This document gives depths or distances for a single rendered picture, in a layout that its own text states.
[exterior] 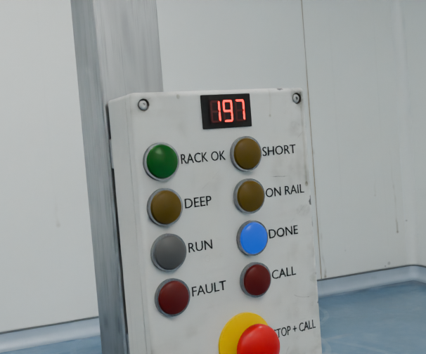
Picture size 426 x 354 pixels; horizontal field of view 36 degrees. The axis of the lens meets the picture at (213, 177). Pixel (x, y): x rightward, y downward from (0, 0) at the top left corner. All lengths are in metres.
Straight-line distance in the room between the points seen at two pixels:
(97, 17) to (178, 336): 0.27
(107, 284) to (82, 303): 3.41
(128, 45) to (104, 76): 0.04
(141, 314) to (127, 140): 0.14
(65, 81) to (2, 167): 0.61
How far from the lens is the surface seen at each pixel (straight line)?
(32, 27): 3.96
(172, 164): 0.51
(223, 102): 0.54
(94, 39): 0.58
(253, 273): 0.56
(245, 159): 0.55
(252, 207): 0.55
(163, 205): 0.51
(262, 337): 0.55
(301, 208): 0.59
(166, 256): 0.51
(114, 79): 0.57
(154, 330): 0.53
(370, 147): 4.65
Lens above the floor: 1.08
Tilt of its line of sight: 3 degrees down
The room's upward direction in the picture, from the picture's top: 5 degrees counter-clockwise
